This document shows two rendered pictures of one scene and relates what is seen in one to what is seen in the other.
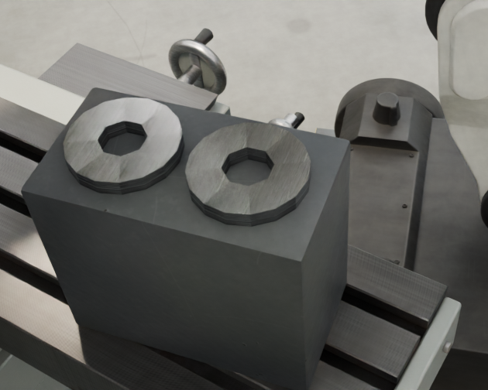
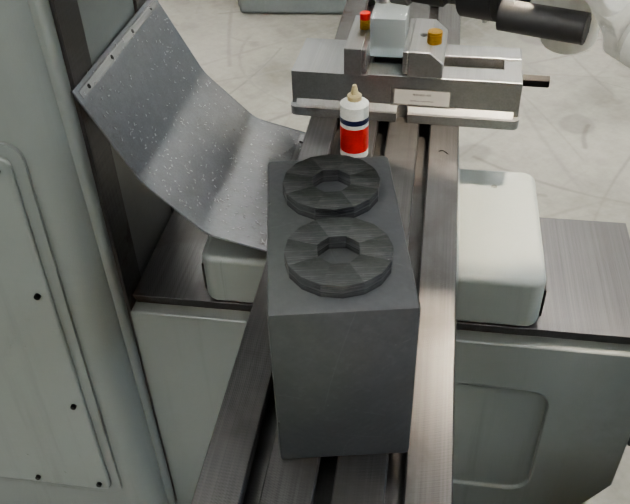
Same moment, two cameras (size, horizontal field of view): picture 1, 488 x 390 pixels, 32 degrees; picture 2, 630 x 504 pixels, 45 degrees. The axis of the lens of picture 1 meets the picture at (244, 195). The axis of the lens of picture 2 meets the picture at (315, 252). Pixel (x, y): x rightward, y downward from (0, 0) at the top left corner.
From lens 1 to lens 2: 0.46 m
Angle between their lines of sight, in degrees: 45
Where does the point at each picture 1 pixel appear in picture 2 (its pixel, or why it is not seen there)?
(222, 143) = (355, 229)
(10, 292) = not seen: hidden behind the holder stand
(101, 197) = (279, 197)
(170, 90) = (628, 304)
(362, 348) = (344, 487)
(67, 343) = (262, 300)
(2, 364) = not seen: hidden behind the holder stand
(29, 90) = (520, 206)
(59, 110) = (514, 230)
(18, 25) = not seen: outside the picture
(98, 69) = (609, 248)
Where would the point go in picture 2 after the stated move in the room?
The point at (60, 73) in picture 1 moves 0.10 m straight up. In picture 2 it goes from (583, 229) to (595, 179)
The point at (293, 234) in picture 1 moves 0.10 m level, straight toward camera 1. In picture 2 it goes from (292, 302) to (168, 341)
